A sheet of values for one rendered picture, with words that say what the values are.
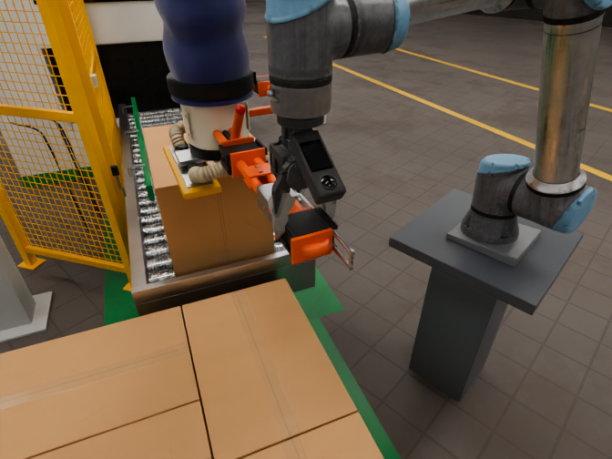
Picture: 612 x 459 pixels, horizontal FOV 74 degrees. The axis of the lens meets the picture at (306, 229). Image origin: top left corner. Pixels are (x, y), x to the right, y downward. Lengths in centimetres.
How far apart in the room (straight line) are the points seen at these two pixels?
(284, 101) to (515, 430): 170
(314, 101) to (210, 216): 98
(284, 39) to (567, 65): 74
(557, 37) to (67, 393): 155
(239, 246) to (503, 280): 94
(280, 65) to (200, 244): 107
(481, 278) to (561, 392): 95
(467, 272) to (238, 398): 80
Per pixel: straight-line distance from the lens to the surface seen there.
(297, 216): 70
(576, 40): 112
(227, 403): 125
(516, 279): 142
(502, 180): 142
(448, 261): 141
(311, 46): 56
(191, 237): 153
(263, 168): 89
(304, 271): 168
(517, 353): 227
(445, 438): 188
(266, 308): 147
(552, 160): 127
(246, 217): 154
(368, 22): 62
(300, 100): 58
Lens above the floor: 159
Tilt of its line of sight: 34 degrees down
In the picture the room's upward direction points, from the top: straight up
